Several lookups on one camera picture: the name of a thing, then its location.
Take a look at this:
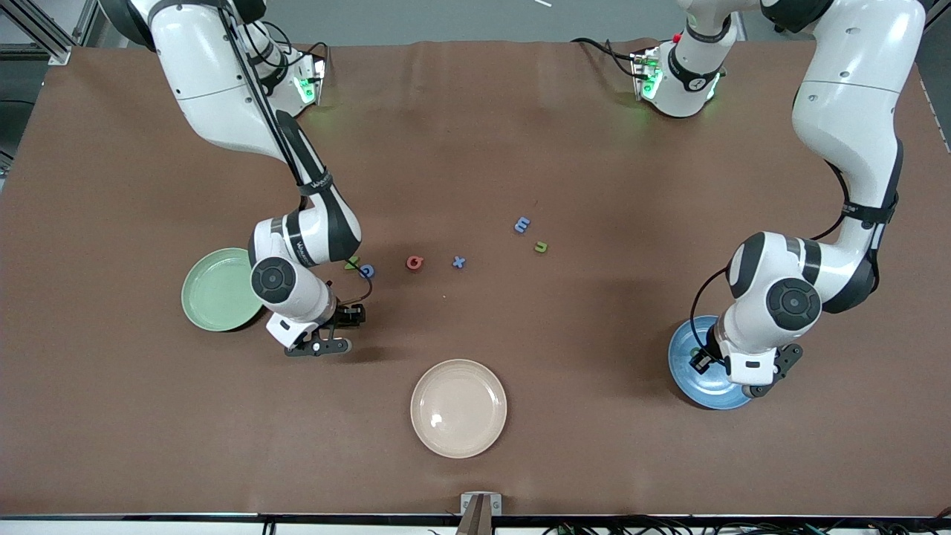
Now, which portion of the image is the blue plastic plate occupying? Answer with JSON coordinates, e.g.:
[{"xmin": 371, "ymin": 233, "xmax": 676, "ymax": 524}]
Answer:
[{"xmin": 667, "ymin": 315, "xmax": 757, "ymax": 411}]

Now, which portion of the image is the green plastic plate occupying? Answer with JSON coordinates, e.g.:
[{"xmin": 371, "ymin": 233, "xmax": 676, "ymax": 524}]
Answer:
[{"xmin": 181, "ymin": 247, "xmax": 268, "ymax": 332}]

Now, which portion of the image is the beige plastic plate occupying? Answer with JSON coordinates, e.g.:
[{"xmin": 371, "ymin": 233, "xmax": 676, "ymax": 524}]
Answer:
[{"xmin": 410, "ymin": 359, "xmax": 508, "ymax": 459}]

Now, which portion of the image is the brown table cover sheet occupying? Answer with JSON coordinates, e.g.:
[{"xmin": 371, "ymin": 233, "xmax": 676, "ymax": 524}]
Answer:
[{"xmin": 0, "ymin": 39, "xmax": 951, "ymax": 519}]

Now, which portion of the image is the metal table edge bracket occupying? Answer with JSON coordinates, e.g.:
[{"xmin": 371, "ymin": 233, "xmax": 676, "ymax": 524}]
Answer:
[{"xmin": 460, "ymin": 492, "xmax": 503, "ymax": 535}]

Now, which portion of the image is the aluminium frame profile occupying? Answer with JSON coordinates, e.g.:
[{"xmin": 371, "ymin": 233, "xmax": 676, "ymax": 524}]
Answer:
[{"xmin": 0, "ymin": 0, "xmax": 101, "ymax": 66}]

